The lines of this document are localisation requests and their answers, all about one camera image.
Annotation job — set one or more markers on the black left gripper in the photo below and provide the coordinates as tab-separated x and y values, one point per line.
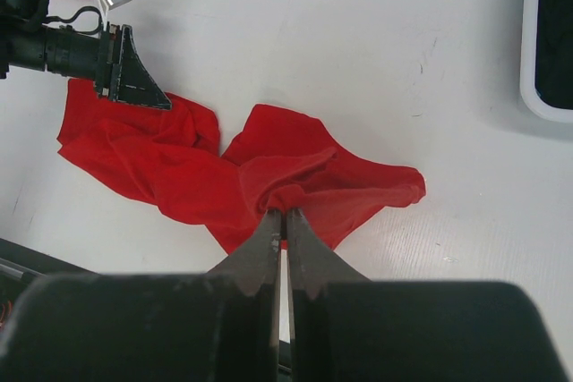
120	75

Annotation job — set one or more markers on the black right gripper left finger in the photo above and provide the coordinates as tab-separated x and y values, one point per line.
249	320

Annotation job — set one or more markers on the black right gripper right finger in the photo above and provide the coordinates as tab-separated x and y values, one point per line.
312	267

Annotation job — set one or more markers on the red t shirt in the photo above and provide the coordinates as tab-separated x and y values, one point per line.
281	160

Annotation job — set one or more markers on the white plastic laundry basket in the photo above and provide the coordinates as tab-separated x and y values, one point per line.
528	91

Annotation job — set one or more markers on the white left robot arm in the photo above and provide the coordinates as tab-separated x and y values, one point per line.
82	47

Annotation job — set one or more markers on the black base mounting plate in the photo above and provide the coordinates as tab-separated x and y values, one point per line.
20	266

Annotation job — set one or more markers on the black t shirt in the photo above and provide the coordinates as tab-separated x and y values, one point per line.
553	58

